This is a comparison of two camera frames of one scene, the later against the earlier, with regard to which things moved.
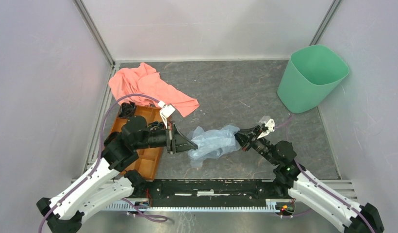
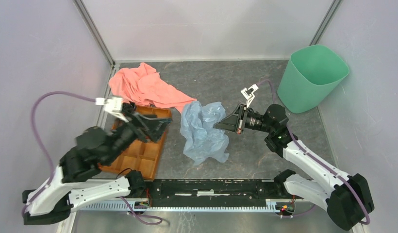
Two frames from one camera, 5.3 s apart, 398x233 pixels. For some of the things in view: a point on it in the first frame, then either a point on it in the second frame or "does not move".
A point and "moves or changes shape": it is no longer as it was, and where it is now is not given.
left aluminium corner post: (88, 20) does not move
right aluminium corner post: (325, 23) does not move
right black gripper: (242, 137) → (233, 123)
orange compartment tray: (148, 160) does not move
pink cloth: (142, 78) does not move
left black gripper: (174, 137) → (150, 129)
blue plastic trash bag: (212, 144) moves or changes shape
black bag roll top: (127, 109) does not move
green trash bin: (311, 72) does not move
